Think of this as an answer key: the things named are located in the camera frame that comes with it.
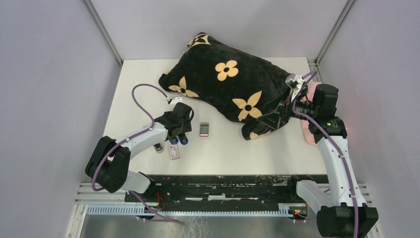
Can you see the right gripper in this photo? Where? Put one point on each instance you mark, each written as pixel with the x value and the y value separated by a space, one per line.
pixel 285 105

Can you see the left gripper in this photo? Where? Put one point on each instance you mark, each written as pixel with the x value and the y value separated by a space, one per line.
pixel 186 126

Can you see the blue stapler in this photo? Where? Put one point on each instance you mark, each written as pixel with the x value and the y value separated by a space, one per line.
pixel 183 139
pixel 173 140

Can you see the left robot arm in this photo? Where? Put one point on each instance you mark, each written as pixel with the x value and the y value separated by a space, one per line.
pixel 108 165

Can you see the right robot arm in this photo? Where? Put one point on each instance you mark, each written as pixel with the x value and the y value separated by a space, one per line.
pixel 343 212

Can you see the open box of staples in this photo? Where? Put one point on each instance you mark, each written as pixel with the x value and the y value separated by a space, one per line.
pixel 204 129

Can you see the grey beige stapler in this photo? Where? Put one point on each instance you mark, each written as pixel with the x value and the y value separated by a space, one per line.
pixel 158 148

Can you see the closed red white staple box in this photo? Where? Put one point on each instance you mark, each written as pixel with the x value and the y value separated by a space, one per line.
pixel 174 152

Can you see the pink cloth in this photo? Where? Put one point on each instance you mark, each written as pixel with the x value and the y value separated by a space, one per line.
pixel 309 138

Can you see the black pillow with beige flowers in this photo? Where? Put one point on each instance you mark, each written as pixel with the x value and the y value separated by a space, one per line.
pixel 239 85

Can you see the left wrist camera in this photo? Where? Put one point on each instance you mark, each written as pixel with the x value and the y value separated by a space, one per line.
pixel 174 100

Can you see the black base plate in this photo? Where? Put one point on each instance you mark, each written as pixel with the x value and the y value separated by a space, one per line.
pixel 223 193

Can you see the white cable duct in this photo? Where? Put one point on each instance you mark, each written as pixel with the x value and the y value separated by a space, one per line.
pixel 141 210

